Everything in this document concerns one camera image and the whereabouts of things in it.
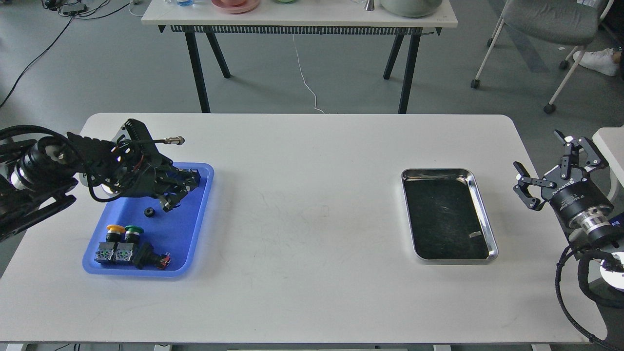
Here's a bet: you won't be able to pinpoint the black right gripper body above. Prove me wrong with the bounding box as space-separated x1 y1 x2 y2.
544 168 614 229

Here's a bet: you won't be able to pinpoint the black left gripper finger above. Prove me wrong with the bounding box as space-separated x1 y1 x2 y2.
158 180 199 213
163 166 200 185

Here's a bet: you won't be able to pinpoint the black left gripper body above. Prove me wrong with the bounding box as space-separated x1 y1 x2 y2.
119 156 176 198

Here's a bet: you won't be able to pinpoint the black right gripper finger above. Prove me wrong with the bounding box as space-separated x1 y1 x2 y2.
553 130 609 182
512 161 556 212

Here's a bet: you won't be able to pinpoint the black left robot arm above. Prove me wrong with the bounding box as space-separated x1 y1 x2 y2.
0 118 200 240

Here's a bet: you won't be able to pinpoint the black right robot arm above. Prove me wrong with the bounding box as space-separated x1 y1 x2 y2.
513 130 623 351

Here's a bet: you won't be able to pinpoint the white side table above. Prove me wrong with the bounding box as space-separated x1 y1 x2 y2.
592 126 624 186

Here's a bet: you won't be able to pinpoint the blue plastic tray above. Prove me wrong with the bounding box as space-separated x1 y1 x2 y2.
82 162 214 278

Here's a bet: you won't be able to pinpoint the steel tray with black mat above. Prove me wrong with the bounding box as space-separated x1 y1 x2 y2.
401 168 499 264

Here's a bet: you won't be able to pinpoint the person in jeans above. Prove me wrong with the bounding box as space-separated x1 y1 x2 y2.
572 47 624 78

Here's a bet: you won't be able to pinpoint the grey office chair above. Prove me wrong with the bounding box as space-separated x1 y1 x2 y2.
470 0 614 89

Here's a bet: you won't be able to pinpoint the pink plate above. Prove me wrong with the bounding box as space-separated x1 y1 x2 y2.
211 0 260 14

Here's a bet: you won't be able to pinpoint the white background table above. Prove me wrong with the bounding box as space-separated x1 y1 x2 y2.
142 0 458 114

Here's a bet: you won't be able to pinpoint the grey-green bowl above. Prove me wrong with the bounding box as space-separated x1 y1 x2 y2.
380 0 443 18

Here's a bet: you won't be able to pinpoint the silver cone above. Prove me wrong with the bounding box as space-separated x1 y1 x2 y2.
365 0 376 12

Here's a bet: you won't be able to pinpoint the black red-tipped switch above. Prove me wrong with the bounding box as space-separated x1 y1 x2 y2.
131 242 170 270

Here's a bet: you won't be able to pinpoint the green push button switch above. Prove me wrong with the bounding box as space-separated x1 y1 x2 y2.
114 225 144 265

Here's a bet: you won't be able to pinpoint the yellow push button switch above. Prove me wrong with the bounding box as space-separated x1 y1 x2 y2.
94 224 125 264

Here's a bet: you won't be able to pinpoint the white cable on floor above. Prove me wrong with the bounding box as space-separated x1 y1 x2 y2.
292 34 325 115

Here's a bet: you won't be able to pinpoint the black cables on floor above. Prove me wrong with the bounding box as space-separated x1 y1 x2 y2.
0 0 132 109

